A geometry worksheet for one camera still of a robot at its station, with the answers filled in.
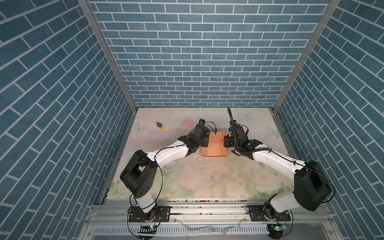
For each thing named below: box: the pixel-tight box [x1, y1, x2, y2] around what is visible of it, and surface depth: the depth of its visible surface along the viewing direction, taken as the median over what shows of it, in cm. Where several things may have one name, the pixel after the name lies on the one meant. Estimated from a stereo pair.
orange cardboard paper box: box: [202, 131, 229, 157], surface depth 98 cm
